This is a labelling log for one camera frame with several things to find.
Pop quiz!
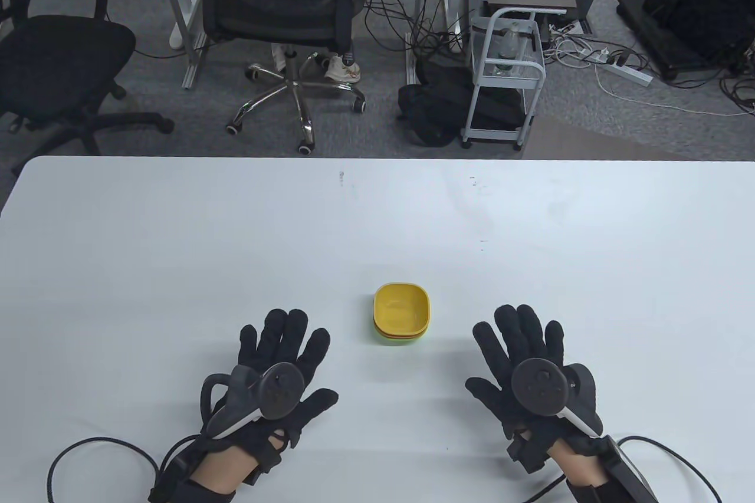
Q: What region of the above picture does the person's right hand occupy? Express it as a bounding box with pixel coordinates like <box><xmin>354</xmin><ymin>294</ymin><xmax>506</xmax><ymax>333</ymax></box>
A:
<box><xmin>465</xmin><ymin>304</ymin><xmax>603</xmax><ymax>475</ymax></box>

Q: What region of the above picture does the person's left hand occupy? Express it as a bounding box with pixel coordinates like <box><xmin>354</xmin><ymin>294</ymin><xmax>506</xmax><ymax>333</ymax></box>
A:
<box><xmin>198</xmin><ymin>308</ymin><xmax>340</xmax><ymax>483</ymax></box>

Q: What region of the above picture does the orange small dish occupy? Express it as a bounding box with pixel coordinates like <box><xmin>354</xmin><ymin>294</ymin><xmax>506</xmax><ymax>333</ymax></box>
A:
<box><xmin>373</xmin><ymin>323</ymin><xmax>430</xmax><ymax>340</ymax></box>

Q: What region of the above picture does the yellow small dish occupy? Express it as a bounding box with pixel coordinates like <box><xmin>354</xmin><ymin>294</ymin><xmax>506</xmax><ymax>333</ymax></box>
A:
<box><xmin>373</xmin><ymin>283</ymin><xmax>432</xmax><ymax>334</ymax></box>

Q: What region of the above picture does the person's left forearm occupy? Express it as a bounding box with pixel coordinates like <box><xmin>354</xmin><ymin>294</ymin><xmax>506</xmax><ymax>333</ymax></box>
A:
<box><xmin>150</xmin><ymin>444</ymin><xmax>261</xmax><ymax>503</ymax></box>

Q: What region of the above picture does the grey hand controller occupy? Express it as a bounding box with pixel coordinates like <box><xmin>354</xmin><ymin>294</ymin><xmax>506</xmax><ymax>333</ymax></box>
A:
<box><xmin>201</xmin><ymin>363</ymin><xmax>305</xmax><ymax>440</ymax></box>
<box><xmin>511</xmin><ymin>359</ymin><xmax>603</xmax><ymax>438</ymax></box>

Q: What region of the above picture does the black backpack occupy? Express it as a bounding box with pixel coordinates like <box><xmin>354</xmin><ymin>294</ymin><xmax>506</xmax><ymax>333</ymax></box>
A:
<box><xmin>396</xmin><ymin>58</ymin><xmax>531</xmax><ymax>147</ymax></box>

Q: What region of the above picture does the white rolling cart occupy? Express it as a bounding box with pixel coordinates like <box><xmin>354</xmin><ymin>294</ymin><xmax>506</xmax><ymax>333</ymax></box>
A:
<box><xmin>461</xmin><ymin>6</ymin><xmax>547</xmax><ymax>150</ymax></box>

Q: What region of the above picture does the white power strip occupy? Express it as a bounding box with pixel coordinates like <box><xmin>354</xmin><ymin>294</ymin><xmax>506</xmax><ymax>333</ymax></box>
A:
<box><xmin>596</xmin><ymin>63</ymin><xmax>654</xmax><ymax>87</ymax></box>

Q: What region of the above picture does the clear plastic bottle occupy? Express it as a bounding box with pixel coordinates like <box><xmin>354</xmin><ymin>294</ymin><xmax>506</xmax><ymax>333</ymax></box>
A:
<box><xmin>494</xmin><ymin>22</ymin><xmax>521</xmax><ymax>77</ymax></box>

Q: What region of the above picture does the black mesh chrome-base chair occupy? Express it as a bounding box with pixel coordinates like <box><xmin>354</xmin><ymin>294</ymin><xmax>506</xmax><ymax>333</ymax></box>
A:
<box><xmin>190</xmin><ymin>0</ymin><xmax>376</xmax><ymax>157</ymax></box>

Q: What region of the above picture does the black monitor stand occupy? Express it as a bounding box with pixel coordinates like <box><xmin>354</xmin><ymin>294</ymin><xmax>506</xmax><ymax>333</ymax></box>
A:
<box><xmin>616</xmin><ymin>0</ymin><xmax>755</xmax><ymax>83</ymax></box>

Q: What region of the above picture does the black armrest office chair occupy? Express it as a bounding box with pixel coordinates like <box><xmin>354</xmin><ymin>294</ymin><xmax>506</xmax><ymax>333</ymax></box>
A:
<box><xmin>0</xmin><ymin>0</ymin><xmax>175</xmax><ymax>175</ymax></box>

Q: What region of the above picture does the black wrist strap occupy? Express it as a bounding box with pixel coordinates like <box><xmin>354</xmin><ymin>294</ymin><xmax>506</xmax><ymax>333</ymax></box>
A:
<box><xmin>150</xmin><ymin>476</ymin><xmax>237</xmax><ymax>503</ymax></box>
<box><xmin>563</xmin><ymin>482</ymin><xmax>608</xmax><ymax>503</ymax></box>

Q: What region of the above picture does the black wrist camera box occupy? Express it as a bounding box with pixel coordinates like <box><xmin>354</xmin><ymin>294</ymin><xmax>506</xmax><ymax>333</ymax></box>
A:
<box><xmin>596</xmin><ymin>435</ymin><xmax>656</xmax><ymax>503</ymax></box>

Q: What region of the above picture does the black braided cable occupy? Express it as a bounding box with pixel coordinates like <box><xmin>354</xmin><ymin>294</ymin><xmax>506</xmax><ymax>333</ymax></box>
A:
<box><xmin>522</xmin><ymin>436</ymin><xmax>724</xmax><ymax>503</ymax></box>
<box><xmin>47</xmin><ymin>437</ymin><xmax>201</xmax><ymax>503</ymax></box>

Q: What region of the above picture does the aluminium frame leg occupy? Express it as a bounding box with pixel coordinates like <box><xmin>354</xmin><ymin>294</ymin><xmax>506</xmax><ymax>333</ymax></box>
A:
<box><xmin>182</xmin><ymin>31</ymin><xmax>208</xmax><ymax>92</ymax></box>

